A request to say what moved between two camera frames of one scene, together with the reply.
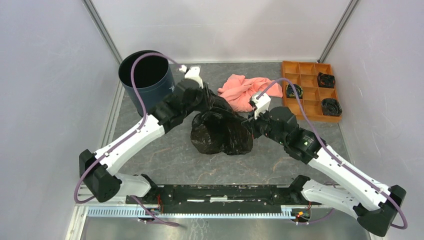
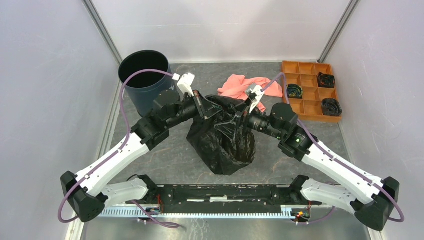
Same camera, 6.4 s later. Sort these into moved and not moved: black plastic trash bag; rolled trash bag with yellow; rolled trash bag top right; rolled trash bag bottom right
Moved: black plastic trash bag
Not moved: rolled trash bag top right; rolled trash bag with yellow; rolled trash bag bottom right
